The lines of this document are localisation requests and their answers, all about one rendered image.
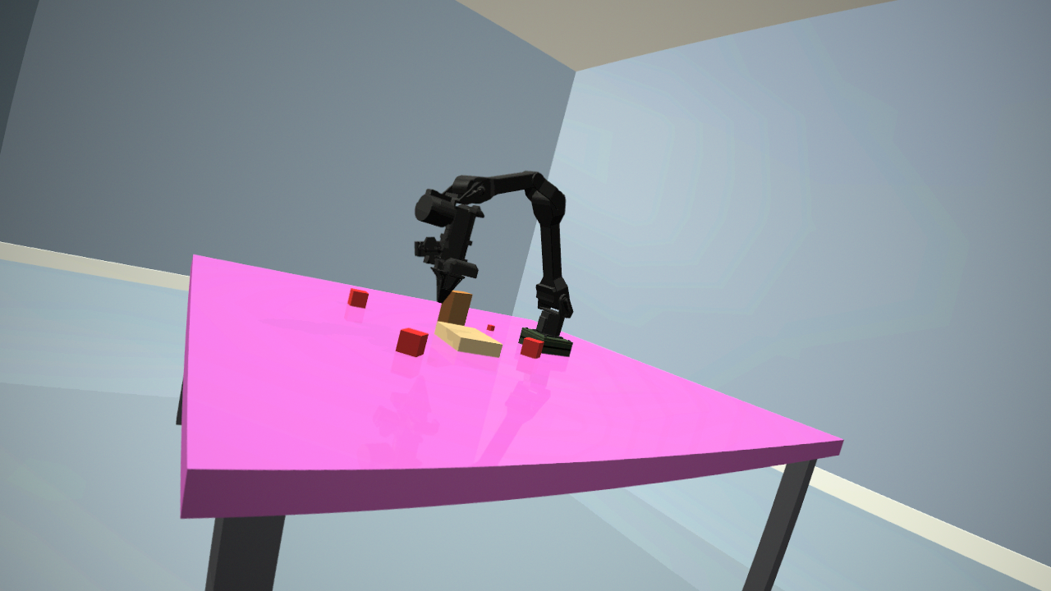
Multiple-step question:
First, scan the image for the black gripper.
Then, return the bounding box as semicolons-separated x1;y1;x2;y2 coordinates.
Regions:
423;230;479;304

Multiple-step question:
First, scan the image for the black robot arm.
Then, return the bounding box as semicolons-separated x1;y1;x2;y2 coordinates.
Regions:
414;171;573;339

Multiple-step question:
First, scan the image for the brown square block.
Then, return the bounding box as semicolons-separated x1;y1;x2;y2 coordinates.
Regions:
438;291;472;327

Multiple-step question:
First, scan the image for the tan rectangular board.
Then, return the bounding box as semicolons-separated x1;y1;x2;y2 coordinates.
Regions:
434;322;503;358

